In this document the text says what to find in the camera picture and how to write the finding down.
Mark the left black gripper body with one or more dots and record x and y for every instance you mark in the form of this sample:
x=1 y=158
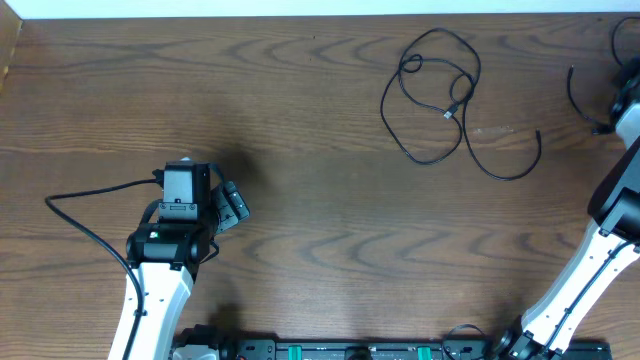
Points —
x=232 y=205

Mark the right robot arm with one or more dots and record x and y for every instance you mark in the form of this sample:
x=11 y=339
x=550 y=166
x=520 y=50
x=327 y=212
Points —
x=610 y=243

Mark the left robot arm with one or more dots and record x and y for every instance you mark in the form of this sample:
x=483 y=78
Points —
x=175 y=236

